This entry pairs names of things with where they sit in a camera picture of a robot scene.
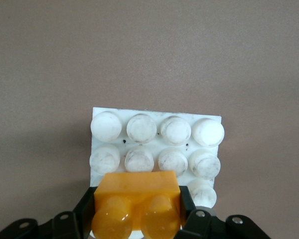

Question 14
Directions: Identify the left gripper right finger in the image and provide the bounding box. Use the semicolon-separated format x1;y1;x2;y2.
177;185;273;239

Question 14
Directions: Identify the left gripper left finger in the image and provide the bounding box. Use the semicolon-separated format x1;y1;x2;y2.
0;186;97;239

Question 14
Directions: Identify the yellow two-stud block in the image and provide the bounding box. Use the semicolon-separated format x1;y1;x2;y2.
91;170;184;239

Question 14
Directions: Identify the white studded base plate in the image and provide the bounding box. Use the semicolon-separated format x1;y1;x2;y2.
89;107;226;239

